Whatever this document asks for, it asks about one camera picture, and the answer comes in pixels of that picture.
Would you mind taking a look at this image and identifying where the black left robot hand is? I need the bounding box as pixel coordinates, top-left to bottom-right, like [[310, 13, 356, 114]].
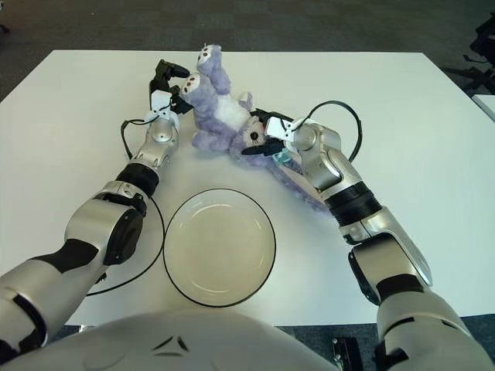
[[148, 60, 193, 117]]

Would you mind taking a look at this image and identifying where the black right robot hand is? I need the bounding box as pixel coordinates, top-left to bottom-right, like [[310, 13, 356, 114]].
[[241, 110, 295, 158]]

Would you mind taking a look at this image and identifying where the purple plush bunny doll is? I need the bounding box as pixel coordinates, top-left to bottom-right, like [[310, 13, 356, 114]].
[[179, 44, 333, 213]]

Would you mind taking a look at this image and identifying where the white plate with black rim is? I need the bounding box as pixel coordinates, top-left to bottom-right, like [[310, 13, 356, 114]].
[[162, 188, 278, 308]]

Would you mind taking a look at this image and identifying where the silver robot torso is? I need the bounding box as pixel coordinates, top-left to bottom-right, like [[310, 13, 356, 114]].
[[0, 308, 337, 371]]

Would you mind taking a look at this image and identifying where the white neighbouring table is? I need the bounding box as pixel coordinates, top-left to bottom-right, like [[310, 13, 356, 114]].
[[472, 94, 495, 127]]

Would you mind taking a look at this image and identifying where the black office chair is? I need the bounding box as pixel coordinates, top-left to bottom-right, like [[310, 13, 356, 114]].
[[444, 13, 495, 92]]

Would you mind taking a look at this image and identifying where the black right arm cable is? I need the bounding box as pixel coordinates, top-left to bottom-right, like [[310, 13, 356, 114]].
[[297, 100, 364, 162]]

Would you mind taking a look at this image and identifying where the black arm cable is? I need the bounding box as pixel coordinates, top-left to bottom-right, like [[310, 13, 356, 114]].
[[297, 100, 364, 162], [87, 117, 166, 297]]

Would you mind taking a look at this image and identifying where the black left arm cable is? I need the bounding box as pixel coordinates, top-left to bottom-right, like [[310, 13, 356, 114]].
[[87, 117, 166, 297]]

